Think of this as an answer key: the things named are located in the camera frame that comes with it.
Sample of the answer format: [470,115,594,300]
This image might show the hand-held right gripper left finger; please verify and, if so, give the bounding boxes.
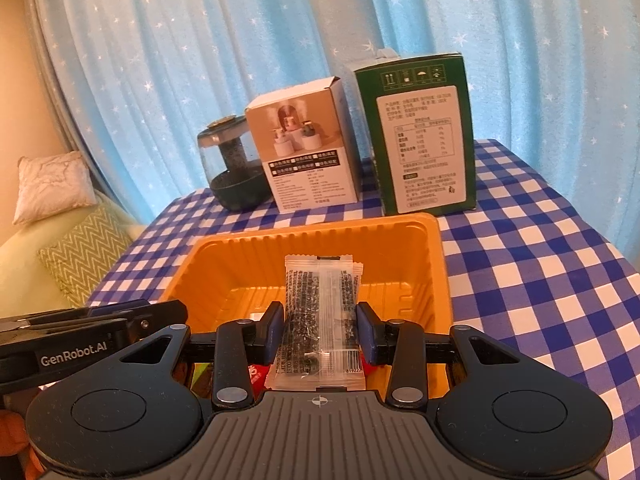
[122,301,286,409]

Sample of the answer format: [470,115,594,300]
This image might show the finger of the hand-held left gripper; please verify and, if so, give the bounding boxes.
[0,300,152,329]
[124,300,190,349]

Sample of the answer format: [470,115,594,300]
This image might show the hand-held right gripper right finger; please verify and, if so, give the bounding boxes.
[355,302,521,409]

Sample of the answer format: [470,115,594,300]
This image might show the clear black sesame snack packet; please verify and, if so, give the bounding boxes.
[265,254,368,392]

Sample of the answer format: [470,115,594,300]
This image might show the orange plastic tray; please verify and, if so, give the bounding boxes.
[157,212,453,401]

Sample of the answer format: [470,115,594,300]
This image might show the person's left hand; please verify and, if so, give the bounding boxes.
[0,407,51,480]

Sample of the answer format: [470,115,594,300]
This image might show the red snack packet white print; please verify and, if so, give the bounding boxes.
[248,362,273,391]

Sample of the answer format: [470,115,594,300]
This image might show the green zigzag cushion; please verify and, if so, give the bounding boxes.
[37,202,136,308]

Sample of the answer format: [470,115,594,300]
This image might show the pale green sofa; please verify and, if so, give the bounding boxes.
[0,190,146,318]

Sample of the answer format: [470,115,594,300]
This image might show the white cushion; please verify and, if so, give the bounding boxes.
[12,152,98,226]

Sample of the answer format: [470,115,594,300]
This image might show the glass jar with dark base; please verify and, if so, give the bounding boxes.
[197,115,275,212]

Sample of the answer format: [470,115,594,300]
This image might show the white cardboard box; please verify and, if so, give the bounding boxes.
[244,76,361,213]

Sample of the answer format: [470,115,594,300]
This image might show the blue white checked tablecloth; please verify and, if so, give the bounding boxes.
[82,137,640,480]

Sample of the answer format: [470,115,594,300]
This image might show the green cardboard box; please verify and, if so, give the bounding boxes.
[352,50,478,217]

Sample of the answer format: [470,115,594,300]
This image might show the grey curtain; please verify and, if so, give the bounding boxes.
[22,0,101,161]

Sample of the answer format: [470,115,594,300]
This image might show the blue star print curtain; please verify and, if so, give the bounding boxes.
[22,0,640,226]

